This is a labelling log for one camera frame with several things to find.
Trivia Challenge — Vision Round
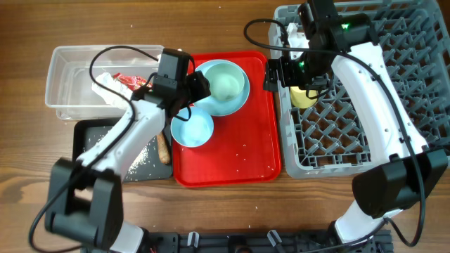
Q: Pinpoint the yellow cup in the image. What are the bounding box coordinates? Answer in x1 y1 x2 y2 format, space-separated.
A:
290 86 317 109

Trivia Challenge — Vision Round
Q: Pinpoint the red candy wrapper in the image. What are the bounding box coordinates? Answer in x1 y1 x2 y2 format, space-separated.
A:
112 73 153 91

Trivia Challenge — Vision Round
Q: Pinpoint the small light blue bowl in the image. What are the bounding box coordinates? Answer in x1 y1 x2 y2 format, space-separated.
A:
170 107 214 148

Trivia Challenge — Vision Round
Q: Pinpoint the white napkin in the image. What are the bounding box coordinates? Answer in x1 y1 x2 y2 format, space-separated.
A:
91 72 134 108

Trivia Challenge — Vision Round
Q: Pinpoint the brown sausage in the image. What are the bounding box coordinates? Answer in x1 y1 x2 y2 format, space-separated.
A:
156 132 171 164

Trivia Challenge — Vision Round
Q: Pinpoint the light green bowl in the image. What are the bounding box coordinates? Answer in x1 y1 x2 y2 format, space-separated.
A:
205 62 245 102

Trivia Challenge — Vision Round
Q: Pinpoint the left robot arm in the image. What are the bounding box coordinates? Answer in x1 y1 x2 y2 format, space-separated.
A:
28 48 210 252

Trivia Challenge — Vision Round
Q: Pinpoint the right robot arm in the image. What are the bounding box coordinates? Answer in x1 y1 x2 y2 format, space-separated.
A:
277 1 448 243

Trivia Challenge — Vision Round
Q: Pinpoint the grey dishwasher rack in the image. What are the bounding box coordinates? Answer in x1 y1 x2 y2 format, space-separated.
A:
278 1 449 179

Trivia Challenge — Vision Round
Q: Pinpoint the light blue plate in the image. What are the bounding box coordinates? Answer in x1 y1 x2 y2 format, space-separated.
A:
194 60 250 117

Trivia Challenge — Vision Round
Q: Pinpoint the white rice pile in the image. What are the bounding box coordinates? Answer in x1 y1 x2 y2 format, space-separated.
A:
126 146 148 178

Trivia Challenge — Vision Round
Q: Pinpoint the red serving tray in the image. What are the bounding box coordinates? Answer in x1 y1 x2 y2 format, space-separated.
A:
172 51 282 188

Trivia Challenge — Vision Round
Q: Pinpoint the black tray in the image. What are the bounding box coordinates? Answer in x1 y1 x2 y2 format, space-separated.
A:
72 117 173 182

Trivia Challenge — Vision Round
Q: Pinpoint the clear plastic bin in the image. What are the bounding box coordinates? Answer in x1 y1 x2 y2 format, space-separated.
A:
45 45 163 120

